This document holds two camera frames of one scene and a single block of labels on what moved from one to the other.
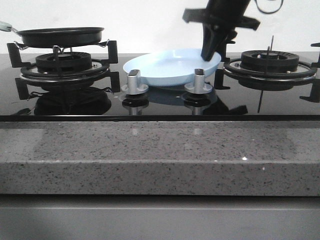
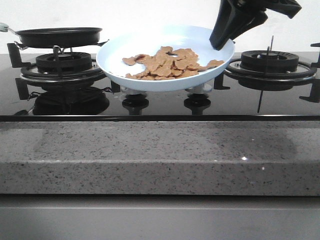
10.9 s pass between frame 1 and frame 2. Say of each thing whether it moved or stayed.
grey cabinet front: stayed
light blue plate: moved
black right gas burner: stayed
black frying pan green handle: stayed
